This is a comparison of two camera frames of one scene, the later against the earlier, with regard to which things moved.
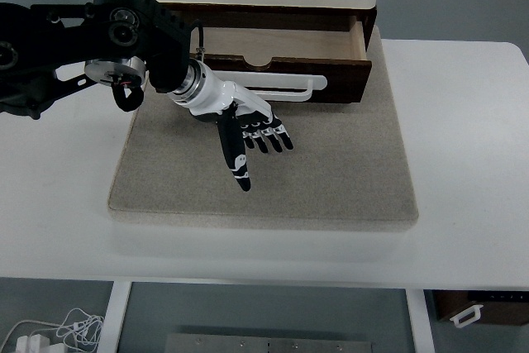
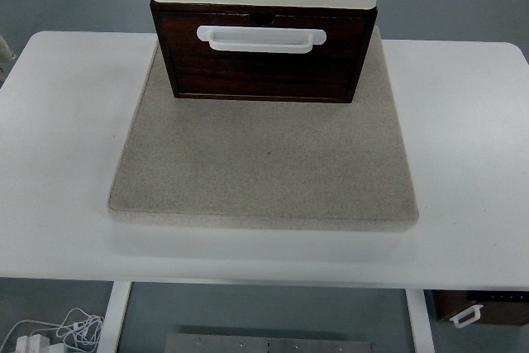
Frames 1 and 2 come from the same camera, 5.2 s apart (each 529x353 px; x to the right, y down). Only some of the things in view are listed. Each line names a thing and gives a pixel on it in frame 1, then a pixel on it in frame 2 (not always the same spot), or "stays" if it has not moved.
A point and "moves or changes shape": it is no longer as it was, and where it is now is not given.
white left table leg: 114,317 stays
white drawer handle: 311,82 -> 261,40
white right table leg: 422,332 stays
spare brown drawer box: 498,307 stays
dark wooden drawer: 338,54 moves or changes shape
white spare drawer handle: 474,308 stays
